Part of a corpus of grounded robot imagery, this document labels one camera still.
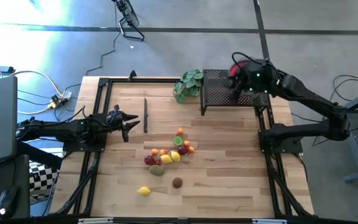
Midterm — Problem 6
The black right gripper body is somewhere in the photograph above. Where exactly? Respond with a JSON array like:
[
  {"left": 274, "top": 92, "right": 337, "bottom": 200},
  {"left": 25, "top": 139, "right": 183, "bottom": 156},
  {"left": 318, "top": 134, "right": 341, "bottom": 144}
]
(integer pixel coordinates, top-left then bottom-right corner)
[{"left": 228, "top": 57, "right": 281, "bottom": 102}]

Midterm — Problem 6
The black white checkered mat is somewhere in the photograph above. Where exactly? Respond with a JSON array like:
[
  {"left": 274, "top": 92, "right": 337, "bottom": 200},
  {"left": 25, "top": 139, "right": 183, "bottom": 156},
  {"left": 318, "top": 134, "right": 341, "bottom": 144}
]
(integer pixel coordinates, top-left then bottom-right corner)
[{"left": 29, "top": 161, "right": 62, "bottom": 202}]

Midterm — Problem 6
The black desk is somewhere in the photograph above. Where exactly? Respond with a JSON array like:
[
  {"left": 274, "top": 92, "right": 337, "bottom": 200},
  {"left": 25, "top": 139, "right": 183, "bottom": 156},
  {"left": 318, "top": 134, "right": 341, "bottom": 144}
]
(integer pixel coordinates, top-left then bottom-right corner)
[{"left": 0, "top": 154, "right": 31, "bottom": 220}]

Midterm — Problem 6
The green toy mango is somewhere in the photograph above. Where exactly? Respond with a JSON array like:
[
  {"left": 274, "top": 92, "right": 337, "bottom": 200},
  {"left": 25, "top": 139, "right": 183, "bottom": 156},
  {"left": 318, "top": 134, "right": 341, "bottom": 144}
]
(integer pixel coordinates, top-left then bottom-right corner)
[{"left": 148, "top": 164, "right": 166, "bottom": 177}]

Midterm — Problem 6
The black computer mouse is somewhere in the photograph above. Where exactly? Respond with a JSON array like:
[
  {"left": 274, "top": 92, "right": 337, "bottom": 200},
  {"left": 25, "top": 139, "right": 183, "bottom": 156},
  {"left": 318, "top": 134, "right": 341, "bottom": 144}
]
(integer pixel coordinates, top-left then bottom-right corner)
[{"left": 0, "top": 185, "right": 19, "bottom": 218}]

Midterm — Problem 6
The black perforated metal shelf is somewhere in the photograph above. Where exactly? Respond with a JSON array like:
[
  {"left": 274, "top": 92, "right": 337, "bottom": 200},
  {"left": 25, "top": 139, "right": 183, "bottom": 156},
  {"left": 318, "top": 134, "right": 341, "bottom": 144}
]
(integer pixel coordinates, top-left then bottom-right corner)
[{"left": 199, "top": 68, "right": 270, "bottom": 116}]

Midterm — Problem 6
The grey power strip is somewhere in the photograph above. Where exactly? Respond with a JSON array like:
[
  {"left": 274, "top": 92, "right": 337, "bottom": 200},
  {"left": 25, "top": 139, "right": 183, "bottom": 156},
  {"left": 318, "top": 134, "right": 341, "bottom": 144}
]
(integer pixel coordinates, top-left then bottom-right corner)
[{"left": 50, "top": 90, "right": 73, "bottom": 110}]

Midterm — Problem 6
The cream power cable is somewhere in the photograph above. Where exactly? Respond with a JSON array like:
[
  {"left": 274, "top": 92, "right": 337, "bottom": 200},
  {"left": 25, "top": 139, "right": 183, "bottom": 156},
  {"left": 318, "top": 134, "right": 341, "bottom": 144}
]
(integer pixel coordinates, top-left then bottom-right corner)
[{"left": 9, "top": 70, "right": 64, "bottom": 115}]

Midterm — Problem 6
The black floor fan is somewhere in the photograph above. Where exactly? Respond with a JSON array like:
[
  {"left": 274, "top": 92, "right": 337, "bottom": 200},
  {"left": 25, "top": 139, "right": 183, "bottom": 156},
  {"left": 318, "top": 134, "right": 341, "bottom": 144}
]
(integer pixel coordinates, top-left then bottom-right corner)
[{"left": 111, "top": 0, "right": 145, "bottom": 42}]

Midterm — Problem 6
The black handled serrated knife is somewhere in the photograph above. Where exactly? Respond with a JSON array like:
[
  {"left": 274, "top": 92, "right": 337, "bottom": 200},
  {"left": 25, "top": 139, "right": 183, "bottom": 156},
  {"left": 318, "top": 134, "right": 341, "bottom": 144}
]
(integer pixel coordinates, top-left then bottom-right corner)
[{"left": 143, "top": 97, "right": 149, "bottom": 134}]

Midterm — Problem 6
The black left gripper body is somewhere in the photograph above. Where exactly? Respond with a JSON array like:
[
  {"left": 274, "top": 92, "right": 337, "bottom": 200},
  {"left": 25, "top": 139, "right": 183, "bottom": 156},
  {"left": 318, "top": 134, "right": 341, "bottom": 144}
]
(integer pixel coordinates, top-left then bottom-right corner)
[{"left": 105, "top": 105, "right": 130, "bottom": 144}]

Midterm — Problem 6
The artificial striped green leaf plant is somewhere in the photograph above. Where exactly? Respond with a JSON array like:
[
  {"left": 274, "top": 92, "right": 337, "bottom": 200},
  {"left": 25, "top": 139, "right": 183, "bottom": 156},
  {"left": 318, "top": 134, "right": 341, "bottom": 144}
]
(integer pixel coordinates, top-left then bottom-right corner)
[{"left": 173, "top": 68, "right": 204, "bottom": 105}]

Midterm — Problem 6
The black aluminium rig frame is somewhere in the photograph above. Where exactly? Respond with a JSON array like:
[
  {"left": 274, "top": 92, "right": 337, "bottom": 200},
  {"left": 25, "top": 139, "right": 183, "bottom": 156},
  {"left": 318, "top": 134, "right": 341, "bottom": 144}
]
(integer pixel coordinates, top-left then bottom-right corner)
[{"left": 49, "top": 76, "right": 315, "bottom": 218}]

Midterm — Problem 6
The red collapsible colander grey rim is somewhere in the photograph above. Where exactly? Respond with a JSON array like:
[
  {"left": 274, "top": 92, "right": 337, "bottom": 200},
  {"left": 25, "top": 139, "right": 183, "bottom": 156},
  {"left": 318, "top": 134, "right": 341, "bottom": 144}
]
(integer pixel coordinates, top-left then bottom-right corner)
[{"left": 228, "top": 60, "right": 252, "bottom": 78}]

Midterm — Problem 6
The white bracket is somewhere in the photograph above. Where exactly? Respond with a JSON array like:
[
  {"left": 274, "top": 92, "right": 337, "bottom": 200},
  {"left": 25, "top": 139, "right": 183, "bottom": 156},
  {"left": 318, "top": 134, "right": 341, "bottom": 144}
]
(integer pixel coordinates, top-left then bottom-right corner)
[
  {"left": 78, "top": 217, "right": 114, "bottom": 224},
  {"left": 252, "top": 218, "right": 288, "bottom": 224}
]

